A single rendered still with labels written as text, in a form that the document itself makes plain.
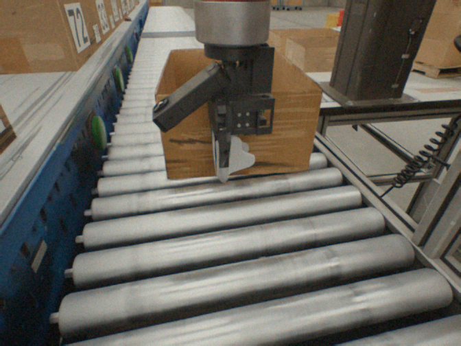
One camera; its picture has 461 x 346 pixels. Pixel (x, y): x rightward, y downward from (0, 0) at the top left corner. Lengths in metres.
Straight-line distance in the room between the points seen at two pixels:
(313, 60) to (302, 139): 0.80
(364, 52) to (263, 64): 0.61
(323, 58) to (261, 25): 1.00
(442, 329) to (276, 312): 0.19
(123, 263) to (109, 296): 0.05
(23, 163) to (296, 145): 0.43
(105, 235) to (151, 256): 0.09
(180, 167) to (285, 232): 0.23
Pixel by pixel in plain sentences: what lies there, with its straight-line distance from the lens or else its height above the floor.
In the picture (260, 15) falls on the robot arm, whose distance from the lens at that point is 0.35.
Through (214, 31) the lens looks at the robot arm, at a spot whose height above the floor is 1.03.
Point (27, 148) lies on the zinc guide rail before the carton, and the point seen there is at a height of 0.89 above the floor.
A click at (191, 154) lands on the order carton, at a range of 0.52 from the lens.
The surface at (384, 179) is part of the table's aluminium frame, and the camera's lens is 1.24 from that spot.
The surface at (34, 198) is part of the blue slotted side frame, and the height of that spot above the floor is 0.87.
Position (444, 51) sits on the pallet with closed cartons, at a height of 0.34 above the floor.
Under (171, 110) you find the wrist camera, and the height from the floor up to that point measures 0.94.
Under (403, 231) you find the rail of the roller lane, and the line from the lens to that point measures 0.53.
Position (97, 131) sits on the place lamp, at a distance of 0.62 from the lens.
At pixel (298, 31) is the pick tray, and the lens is 1.91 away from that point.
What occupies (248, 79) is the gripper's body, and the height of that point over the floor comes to 0.97.
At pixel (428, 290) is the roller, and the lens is 0.46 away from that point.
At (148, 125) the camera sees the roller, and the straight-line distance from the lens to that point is 0.80.
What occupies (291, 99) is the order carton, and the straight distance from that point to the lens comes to 0.50.
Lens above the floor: 1.07
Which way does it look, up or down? 34 degrees down
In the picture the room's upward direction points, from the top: straight up
